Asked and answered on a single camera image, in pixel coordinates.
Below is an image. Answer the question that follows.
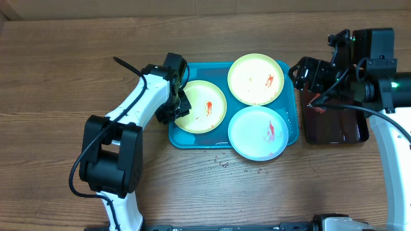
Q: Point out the yellow plate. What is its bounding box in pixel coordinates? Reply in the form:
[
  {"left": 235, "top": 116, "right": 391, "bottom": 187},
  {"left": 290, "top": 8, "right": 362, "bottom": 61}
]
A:
[
  {"left": 227, "top": 53, "right": 284, "bottom": 106},
  {"left": 175, "top": 80, "right": 227, "bottom": 134}
]

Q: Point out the yellow plate top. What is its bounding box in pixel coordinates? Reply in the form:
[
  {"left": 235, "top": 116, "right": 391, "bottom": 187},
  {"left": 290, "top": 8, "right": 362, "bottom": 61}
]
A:
[{"left": 227, "top": 53, "right": 284, "bottom": 106}]

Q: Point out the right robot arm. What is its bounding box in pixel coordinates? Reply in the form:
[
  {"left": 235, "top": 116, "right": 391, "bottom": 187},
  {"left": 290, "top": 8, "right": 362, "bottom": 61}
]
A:
[{"left": 288, "top": 28, "right": 410, "bottom": 230}]

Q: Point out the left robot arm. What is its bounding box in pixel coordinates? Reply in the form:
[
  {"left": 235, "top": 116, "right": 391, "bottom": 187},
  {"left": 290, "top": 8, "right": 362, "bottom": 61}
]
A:
[{"left": 69, "top": 53, "right": 191, "bottom": 230}]

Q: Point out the teal plastic tray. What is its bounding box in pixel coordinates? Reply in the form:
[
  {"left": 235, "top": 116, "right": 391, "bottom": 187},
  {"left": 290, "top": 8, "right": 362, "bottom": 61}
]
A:
[{"left": 168, "top": 62, "right": 299, "bottom": 149}]

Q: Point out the black rectangular tray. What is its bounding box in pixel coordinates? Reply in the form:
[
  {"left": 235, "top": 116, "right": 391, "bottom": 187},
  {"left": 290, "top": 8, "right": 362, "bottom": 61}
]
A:
[{"left": 299, "top": 64, "right": 370, "bottom": 145}]

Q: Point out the light blue plate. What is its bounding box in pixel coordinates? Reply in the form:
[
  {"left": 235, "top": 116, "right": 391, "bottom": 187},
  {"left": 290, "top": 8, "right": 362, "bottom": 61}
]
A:
[{"left": 228, "top": 106, "right": 288, "bottom": 162}]

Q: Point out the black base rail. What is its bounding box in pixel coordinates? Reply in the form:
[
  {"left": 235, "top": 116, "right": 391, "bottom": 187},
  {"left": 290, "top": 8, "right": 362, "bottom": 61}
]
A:
[{"left": 83, "top": 213, "right": 380, "bottom": 231}]

